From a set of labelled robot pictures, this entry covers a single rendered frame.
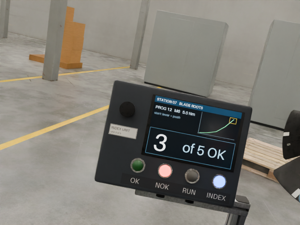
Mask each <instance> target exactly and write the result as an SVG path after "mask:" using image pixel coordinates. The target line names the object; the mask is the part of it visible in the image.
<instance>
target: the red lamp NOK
mask: <svg viewBox="0 0 300 225"><path fill-rule="evenodd" d="M158 174H159V176H160V177H162V178H168V177H170V176H171V174H172V167H171V166H170V165H169V164H167V163H163V164H161V165H160V166H159V167H158Z"/></svg>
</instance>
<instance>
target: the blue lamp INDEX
mask: <svg viewBox="0 0 300 225"><path fill-rule="evenodd" d="M226 183H227V181H226V178H225V176H223V175H222V174H216V175H214V176H213V178H212V185H213V186H214V187H215V188H217V189H222V188H224V187H225V186H226Z"/></svg>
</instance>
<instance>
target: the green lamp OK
mask: <svg viewBox="0 0 300 225"><path fill-rule="evenodd" d="M130 167H131V169H132V171H134V172H136V173H140V172H142V171H143V170H144V169H145V162H144V160H143V159H141V158H135V159H133V160H132V162H131V164H130Z"/></svg>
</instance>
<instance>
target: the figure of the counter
mask: <svg viewBox="0 0 300 225"><path fill-rule="evenodd" d="M176 133H177V131H173V130H169V129H162V128H158V127H153V126H150V127H149V132H148V137H147V141H146V147H145V152H144V153H146V154H152V155H157V156H162V157H166V158H172V153H173V149H174V144H175V138H176Z"/></svg>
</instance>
